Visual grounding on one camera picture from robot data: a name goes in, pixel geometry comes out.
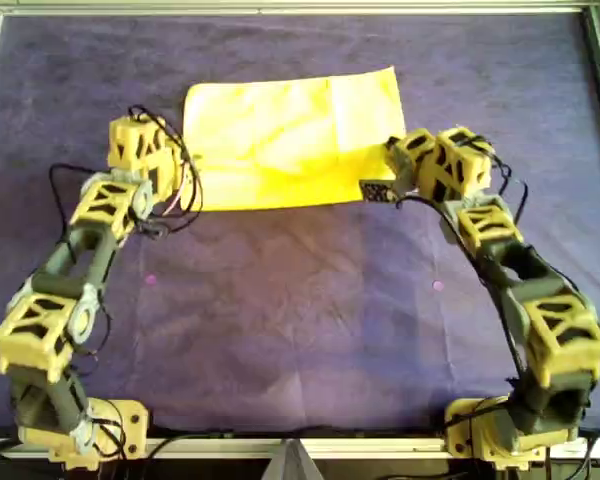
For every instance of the yellow lattice left gripper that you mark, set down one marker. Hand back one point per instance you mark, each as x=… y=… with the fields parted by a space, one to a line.
x=135 y=145

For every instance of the yellow lattice right gripper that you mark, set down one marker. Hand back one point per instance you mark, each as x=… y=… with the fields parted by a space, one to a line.
x=450 y=165

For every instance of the yellow microfibre cloth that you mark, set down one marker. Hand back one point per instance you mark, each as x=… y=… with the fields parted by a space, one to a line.
x=280 y=140

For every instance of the yellow grey left robot arm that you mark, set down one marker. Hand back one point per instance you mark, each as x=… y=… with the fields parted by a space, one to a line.
x=35 y=335

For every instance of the yellow grey right robot arm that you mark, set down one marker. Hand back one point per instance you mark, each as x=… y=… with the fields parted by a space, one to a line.
x=565 y=330

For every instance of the pink round sticker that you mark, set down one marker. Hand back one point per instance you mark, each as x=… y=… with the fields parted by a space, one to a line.
x=438 y=285
x=151 y=280

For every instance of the purple table cover sheet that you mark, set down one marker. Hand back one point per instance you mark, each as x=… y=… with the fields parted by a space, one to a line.
x=300 y=325

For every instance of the right wrist camera circuit board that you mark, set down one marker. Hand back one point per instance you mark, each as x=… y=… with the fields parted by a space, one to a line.
x=377 y=191

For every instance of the yellow right arm base mount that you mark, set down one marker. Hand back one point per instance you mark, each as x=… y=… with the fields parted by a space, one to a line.
x=467 y=430

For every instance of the yellow left arm base mount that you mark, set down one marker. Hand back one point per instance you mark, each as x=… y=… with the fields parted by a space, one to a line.
x=130 y=425

